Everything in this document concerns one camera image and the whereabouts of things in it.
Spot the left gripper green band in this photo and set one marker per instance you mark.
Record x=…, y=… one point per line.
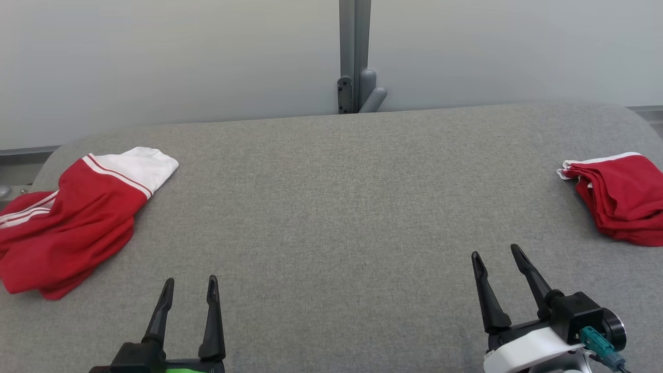
x=197, y=368

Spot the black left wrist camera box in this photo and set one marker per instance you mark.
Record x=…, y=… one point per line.
x=137, y=357

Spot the black round right wrist motor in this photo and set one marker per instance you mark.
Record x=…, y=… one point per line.
x=615, y=326

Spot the red T-shirt with white sleeve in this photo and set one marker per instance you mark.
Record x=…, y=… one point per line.
x=77, y=217

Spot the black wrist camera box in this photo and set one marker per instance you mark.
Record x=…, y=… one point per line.
x=137, y=357
x=575, y=313

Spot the grey metal post with foot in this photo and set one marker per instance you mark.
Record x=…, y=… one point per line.
x=354, y=52

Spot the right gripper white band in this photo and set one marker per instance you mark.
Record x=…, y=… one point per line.
x=528, y=349

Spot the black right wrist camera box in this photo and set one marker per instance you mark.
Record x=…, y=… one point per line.
x=575, y=313

